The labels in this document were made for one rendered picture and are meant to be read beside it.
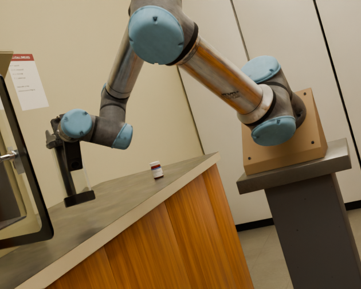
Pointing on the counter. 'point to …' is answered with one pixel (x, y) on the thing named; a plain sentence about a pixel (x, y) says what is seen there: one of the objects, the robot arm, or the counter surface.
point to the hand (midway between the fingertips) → (64, 144)
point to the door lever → (2, 158)
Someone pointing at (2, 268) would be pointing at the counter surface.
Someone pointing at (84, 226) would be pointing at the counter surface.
